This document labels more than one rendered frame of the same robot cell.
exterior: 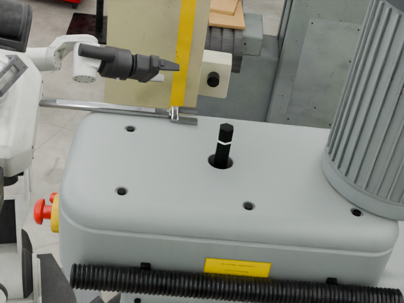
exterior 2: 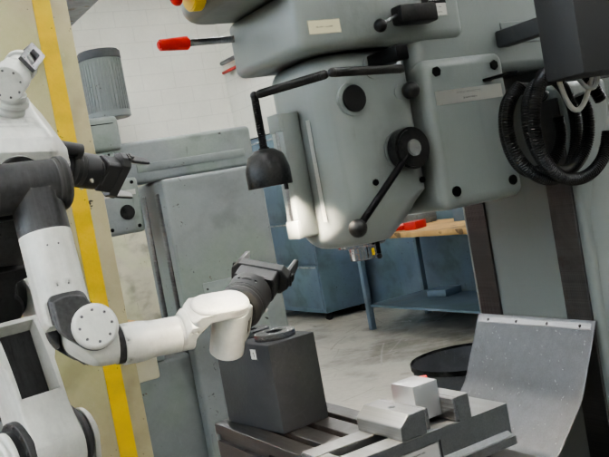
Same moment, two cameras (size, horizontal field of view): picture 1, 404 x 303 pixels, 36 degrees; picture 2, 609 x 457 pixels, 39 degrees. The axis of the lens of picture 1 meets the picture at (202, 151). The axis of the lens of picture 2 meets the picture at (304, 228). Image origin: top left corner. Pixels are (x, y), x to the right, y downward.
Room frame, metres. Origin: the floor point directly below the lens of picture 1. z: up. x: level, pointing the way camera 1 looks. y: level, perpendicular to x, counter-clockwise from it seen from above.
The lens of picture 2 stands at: (-0.62, 0.66, 1.43)
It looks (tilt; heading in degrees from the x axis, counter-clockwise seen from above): 3 degrees down; 337
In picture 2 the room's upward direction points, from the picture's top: 10 degrees counter-clockwise
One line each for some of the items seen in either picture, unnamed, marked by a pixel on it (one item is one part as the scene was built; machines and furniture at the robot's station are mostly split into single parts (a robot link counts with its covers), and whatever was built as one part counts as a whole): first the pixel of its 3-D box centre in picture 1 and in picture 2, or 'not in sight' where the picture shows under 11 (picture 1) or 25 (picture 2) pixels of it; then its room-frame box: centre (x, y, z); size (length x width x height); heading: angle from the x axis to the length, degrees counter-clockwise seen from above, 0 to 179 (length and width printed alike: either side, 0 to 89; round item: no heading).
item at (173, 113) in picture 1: (119, 109); not in sight; (0.81, 0.14, 1.89); 0.24 x 0.04 x 0.01; 97
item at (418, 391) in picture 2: not in sight; (416, 398); (0.64, -0.04, 1.04); 0.06 x 0.05 x 0.06; 7
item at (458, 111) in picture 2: not in sight; (432, 137); (0.74, -0.22, 1.47); 0.24 x 0.19 x 0.26; 6
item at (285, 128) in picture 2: not in sight; (293, 175); (0.72, 0.08, 1.45); 0.04 x 0.04 x 0.21; 6
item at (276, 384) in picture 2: not in sight; (269, 374); (1.14, 0.03, 1.03); 0.22 x 0.12 x 0.20; 12
